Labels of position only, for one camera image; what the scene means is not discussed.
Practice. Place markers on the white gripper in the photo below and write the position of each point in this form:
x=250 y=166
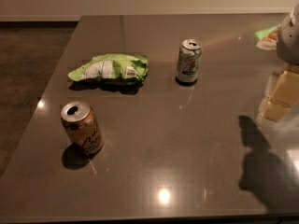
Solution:
x=290 y=41

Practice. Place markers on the white green 7up can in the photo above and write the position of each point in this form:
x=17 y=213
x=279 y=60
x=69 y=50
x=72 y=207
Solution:
x=189 y=57

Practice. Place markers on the orange soda can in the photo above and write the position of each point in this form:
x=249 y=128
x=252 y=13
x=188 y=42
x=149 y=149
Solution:
x=81 y=126

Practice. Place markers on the green chip bag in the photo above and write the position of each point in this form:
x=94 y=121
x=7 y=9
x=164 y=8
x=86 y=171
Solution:
x=113 y=68

